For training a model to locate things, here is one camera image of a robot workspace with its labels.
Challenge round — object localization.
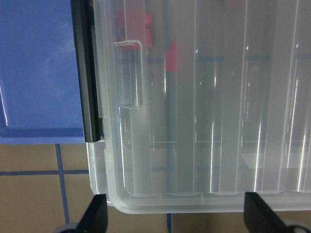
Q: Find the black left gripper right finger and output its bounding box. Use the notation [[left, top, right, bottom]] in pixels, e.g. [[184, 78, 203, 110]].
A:
[[243, 192, 294, 233]]

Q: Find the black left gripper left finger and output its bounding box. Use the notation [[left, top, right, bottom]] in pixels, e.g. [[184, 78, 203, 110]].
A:
[[76, 194, 108, 233]]

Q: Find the blue plastic tray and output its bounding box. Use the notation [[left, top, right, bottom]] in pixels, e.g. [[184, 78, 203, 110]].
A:
[[0, 0, 84, 144]]

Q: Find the clear plastic storage box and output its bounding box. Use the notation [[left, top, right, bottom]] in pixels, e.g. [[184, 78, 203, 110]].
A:
[[87, 0, 311, 214]]

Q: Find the black box latch handle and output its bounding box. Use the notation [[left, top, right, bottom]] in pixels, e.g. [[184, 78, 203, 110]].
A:
[[70, 0, 104, 143]]

